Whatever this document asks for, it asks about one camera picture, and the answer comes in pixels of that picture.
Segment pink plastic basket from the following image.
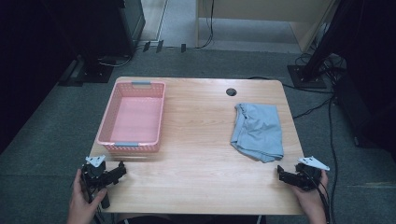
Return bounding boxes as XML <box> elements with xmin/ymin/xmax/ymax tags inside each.
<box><xmin>95</xmin><ymin>80</ymin><xmax>167</xmax><ymax>154</ymax></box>

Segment thin black floor cable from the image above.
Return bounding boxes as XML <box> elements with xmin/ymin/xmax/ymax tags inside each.
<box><xmin>247</xmin><ymin>75</ymin><xmax>335</xmax><ymax>95</ymax></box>

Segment light wooden cabinet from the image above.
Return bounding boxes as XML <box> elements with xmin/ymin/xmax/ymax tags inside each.
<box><xmin>195</xmin><ymin>0</ymin><xmax>341</xmax><ymax>53</ymax></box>

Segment white floor cable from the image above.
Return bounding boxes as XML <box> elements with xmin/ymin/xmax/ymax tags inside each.
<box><xmin>98</xmin><ymin>52</ymin><xmax>135</xmax><ymax>68</ymax></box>

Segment person's right hand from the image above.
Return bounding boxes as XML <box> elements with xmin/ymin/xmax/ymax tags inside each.
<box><xmin>290</xmin><ymin>169</ymin><xmax>330</xmax><ymax>224</ymax></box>

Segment light blue shorts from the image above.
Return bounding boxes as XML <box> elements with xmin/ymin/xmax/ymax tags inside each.
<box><xmin>230</xmin><ymin>103</ymin><xmax>285</xmax><ymax>164</ymax></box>

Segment tangle of black cables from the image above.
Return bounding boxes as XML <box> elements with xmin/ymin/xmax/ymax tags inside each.
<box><xmin>293</xmin><ymin>50</ymin><xmax>348</xmax><ymax>82</ymax></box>

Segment long black floor cable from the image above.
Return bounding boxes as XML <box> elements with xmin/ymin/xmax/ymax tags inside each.
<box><xmin>326</xmin><ymin>94</ymin><xmax>340</xmax><ymax>224</ymax></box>

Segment black stand with flat base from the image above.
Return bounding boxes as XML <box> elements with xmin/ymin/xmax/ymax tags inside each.
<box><xmin>57</xmin><ymin>55</ymin><xmax>116</xmax><ymax>88</ymax></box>

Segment person's left hand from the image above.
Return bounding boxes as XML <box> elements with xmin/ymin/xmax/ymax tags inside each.
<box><xmin>66</xmin><ymin>168</ymin><xmax>108</xmax><ymax>224</ymax></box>

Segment black stand with base plate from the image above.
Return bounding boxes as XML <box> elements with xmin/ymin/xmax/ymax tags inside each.
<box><xmin>287</xmin><ymin>0</ymin><xmax>354</xmax><ymax>91</ymax></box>

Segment black box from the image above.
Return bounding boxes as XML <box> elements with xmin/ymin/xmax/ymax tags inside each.
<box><xmin>333</xmin><ymin>69</ymin><xmax>396</xmax><ymax>153</ymax></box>

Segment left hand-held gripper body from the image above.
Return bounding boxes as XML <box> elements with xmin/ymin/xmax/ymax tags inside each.
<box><xmin>80</xmin><ymin>154</ymin><xmax>111</xmax><ymax>210</ymax></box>

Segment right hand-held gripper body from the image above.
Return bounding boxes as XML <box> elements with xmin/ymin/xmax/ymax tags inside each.
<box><xmin>294</xmin><ymin>156</ymin><xmax>331</xmax><ymax>192</ymax></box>

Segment black cabinet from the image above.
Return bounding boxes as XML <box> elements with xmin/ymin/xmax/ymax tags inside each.
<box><xmin>40</xmin><ymin>0</ymin><xmax>147</xmax><ymax>62</ymax></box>

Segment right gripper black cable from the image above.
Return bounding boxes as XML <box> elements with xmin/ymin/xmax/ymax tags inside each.
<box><xmin>306</xmin><ymin>171</ymin><xmax>332</xmax><ymax>224</ymax></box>

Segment black hanging cable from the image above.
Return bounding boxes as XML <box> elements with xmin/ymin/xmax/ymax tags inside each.
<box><xmin>195</xmin><ymin>0</ymin><xmax>217</xmax><ymax>50</ymax></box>

